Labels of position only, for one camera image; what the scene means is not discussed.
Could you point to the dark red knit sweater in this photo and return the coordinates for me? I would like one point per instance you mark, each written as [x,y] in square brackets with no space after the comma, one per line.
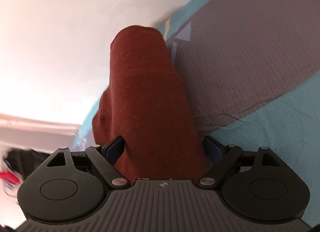
[146,104]

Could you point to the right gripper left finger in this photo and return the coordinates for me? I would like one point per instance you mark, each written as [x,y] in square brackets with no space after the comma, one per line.
[104,159]

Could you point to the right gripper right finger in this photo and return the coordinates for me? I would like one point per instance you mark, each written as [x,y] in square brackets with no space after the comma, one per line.
[224,160]

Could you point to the blue grey patterned bedsheet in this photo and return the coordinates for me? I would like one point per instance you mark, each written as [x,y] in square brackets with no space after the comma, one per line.
[250,70]

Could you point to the ornate pink wooden frame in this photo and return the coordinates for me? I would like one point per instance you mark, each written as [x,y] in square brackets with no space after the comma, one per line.
[25,124]

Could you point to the dark clutter with red item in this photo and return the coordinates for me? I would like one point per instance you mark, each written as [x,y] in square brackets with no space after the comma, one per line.
[16,166]

